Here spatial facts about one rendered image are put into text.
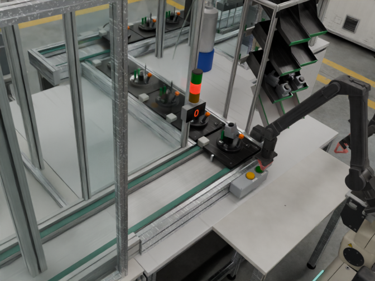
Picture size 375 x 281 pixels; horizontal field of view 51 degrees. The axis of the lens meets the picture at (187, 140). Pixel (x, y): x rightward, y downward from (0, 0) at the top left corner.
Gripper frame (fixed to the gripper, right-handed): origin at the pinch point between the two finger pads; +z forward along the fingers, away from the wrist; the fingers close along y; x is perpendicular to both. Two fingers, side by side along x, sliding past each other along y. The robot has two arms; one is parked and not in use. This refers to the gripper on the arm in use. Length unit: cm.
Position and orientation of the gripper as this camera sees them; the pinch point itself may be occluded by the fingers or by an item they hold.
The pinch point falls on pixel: (262, 168)
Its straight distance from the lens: 198.3
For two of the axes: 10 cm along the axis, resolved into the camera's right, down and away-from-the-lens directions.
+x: 6.9, 5.1, -5.2
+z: -0.9, 7.7, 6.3
